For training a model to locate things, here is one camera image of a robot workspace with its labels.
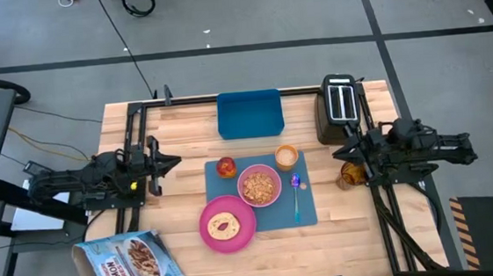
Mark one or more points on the brown cereal pieces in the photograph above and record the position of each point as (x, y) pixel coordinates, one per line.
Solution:
(259, 187)

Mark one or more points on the cinnamon squares cereal box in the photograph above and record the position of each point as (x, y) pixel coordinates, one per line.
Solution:
(125, 271)

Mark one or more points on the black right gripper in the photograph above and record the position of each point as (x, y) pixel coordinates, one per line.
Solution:
(373, 150)

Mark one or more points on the white board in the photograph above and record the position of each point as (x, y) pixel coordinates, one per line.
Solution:
(32, 218)

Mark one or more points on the gold foil bag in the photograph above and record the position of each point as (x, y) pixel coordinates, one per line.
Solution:
(351, 177)

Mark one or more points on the toasted bagel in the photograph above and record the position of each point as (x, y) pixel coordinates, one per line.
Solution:
(216, 228)

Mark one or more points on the pink plate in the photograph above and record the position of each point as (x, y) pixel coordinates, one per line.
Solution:
(228, 247)

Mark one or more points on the orange cup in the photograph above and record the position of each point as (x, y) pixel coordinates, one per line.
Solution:
(286, 157)

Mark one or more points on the iridescent metal spoon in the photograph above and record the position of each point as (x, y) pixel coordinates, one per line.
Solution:
(295, 181)

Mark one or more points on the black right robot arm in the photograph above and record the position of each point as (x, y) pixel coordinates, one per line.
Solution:
(441, 149)

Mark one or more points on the blue plastic tray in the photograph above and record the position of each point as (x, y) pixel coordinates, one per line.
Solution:
(249, 115)

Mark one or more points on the blue-grey placemat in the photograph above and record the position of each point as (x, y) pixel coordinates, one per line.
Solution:
(279, 215)

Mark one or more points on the pink ribbed bowl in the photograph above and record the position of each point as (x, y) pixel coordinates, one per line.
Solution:
(241, 187)

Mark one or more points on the black aluminium table frame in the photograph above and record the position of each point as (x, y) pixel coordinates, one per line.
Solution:
(182, 101)

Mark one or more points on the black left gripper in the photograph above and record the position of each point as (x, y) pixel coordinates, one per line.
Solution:
(154, 167)

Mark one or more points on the black toaster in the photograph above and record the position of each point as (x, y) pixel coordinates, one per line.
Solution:
(324, 123)

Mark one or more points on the red apple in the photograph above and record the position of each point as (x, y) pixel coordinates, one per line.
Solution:
(226, 168)

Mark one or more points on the black stand leg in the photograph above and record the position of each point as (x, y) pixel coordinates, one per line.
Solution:
(26, 201)

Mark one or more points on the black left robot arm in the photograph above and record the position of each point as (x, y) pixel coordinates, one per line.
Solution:
(78, 177)

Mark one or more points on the black power brick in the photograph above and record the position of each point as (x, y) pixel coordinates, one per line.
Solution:
(33, 167)

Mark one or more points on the yellow tag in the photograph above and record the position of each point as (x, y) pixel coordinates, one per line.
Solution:
(134, 185)

